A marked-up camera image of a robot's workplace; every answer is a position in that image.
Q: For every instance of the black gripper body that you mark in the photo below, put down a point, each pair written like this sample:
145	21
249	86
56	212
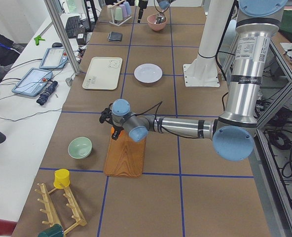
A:
116	131
141	7

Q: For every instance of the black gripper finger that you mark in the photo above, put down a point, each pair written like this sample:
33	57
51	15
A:
140	15
114	136

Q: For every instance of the orange fruit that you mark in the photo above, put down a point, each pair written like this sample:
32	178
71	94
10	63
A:
113	130

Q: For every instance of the white plate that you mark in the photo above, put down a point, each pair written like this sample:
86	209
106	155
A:
148	73

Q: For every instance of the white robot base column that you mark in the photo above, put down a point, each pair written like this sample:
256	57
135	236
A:
203	72

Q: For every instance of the cream bear tray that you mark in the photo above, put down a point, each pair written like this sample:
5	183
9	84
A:
103	73

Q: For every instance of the pink bowl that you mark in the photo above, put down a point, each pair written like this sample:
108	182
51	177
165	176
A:
155	27

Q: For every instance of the metal scoop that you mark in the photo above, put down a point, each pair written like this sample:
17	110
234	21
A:
160	18

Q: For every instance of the green cup on rack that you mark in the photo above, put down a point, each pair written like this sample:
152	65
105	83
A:
118	16

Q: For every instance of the wooden cutting board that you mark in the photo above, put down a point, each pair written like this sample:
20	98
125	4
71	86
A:
125	158

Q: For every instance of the green bowl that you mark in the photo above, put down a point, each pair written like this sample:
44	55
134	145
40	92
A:
80	148

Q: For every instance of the grey folded cloth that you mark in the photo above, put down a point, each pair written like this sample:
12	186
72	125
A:
115	37

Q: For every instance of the yellow cup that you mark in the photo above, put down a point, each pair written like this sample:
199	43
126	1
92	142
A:
61	178

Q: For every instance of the small black box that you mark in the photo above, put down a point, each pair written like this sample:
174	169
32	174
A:
81	39

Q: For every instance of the small metal cylinder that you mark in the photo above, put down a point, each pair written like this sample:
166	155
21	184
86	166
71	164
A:
69	81

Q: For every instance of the black keyboard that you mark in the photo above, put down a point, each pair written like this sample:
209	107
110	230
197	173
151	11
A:
71	26

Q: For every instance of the folded dark blue umbrella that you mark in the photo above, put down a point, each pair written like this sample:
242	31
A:
46	94

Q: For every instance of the black computer mouse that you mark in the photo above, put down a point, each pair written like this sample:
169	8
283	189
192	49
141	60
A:
57	45

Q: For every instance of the far blue teach pendant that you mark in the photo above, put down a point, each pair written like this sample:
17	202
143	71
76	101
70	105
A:
54	58

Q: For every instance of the blue teach pendant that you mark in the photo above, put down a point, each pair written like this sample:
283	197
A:
54	58
33	82

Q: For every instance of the near blue teach pendant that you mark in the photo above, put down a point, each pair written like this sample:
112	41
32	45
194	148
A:
33	82

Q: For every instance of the wooden cup rack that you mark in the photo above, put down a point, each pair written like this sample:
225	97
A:
60	207

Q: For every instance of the green plastic toy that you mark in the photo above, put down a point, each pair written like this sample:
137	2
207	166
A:
38	39

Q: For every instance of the dark green cup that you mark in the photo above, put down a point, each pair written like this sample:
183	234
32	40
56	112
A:
55	231

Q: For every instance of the red object at edge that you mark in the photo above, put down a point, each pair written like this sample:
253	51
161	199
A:
7	227

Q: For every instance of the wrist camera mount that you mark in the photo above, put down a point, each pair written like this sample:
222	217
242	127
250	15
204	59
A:
106	115

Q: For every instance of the white wire cup rack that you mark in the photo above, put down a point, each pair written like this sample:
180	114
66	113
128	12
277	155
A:
111	11

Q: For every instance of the aluminium frame post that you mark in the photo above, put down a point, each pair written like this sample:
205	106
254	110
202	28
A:
60	30

